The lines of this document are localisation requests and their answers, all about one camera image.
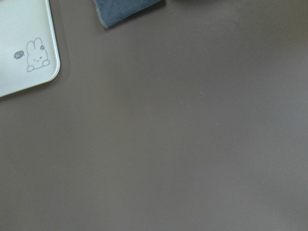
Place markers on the cream rabbit tray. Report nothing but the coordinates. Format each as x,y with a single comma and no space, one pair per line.
28,49

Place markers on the grey folded cloth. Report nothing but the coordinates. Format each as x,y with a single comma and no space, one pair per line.
111,12

